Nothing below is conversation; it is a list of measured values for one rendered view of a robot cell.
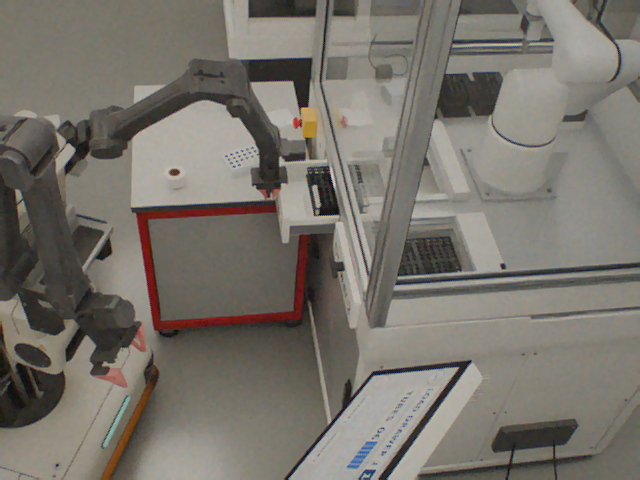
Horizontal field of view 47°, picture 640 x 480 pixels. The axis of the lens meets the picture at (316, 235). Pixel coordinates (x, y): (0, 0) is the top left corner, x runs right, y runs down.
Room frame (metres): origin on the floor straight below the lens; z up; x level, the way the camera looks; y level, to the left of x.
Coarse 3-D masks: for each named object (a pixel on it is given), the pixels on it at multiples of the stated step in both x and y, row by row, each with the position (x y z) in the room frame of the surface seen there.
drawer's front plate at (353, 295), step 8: (336, 224) 1.44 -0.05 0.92; (336, 232) 1.43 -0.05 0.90; (344, 232) 1.41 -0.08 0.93; (336, 240) 1.42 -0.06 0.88; (344, 240) 1.38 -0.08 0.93; (344, 248) 1.35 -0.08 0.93; (336, 256) 1.40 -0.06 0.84; (344, 256) 1.32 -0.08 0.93; (344, 264) 1.31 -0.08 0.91; (344, 272) 1.30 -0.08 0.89; (352, 272) 1.27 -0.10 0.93; (344, 280) 1.29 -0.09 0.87; (352, 280) 1.24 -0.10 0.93; (352, 288) 1.22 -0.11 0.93; (344, 296) 1.26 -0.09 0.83; (352, 296) 1.20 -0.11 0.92; (352, 304) 1.18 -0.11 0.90; (360, 304) 1.17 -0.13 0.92; (352, 312) 1.17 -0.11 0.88; (352, 320) 1.17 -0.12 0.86
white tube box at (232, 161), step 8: (232, 152) 1.84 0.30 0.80; (240, 152) 1.84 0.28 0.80; (248, 152) 1.85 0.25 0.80; (256, 152) 1.86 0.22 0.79; (224, 160) 1.80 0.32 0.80; (232, 160) 1.80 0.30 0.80; (240, 160) 1.81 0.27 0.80; (232, 168) 1.77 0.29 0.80; (240, 168) 1.77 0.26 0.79; (248, 168) 1.79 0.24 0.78; (232, 176) 1.75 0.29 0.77
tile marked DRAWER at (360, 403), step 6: (360, 396) 0.87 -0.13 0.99; (366, 396) 0.86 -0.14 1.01; (354, 402) 0.85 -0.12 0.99; (360, 402) 0.84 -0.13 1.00; (366, 402) 0.84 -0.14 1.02; (354, 408) 0.83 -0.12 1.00; (360, 408) 0.82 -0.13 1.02; (348, 414) 0.81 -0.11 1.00; (354, 414) 0.81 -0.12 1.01; (342, 420) 0.80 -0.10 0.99; (348, 420) 0.79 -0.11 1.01; (336, 426) 0.79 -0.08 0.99
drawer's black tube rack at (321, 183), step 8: (320, 168) 1.69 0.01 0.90; (320, 176) 1.66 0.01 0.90; (328, 176) 1.66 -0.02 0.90; (320, 184) 1.63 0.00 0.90; (328, 184) 1.63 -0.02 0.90; (320, 192) 1.60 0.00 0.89; (328, 192) 1.60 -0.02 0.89; (312, 200) 1.58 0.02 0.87; (320, 200) 1.55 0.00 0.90; (328, 200) 1.56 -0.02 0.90; (312, 208) 1.55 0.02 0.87; (328, 208) 1.53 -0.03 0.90; (336, 208) 1.55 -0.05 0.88
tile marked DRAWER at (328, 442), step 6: (330, 432) 0.77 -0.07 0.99; (336, 432) 0.77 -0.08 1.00; (342, 432) 0.76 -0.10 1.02; (330, 438) 0.75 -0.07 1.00; (336, 438) 0.74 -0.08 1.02; (324, 444) 0.74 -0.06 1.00; (330, 444) 0.73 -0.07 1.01; (318, 450) 0.73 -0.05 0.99; (324, 450) 0.72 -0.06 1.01; (312, 456) 0.71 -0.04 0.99; (318, 456) 0.71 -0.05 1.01; (306, 462) 0.70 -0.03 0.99; (312, 462) 0.69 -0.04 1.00; (318, 462) 0.69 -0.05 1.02
